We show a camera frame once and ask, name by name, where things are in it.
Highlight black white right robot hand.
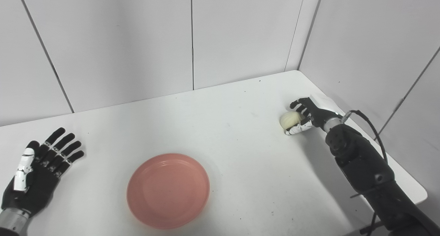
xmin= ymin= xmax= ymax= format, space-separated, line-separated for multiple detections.
xmin=284 ymin=95 xmax=344 ymax=136

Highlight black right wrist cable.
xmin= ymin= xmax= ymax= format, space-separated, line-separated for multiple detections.
xmin=342 ymin=110 xmax=389 ymax=165

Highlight white steamed bun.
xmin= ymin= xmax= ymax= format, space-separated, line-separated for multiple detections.
xmin=280 ymin=111 xmax=305 ymax=130

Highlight pink plate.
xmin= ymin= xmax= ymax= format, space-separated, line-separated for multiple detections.
xmin=126 ymin=153 xmax=210 ymax=229

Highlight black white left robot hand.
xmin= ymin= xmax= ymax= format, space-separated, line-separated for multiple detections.
xmin=1 ymin=127 xmax=85 ymax=217

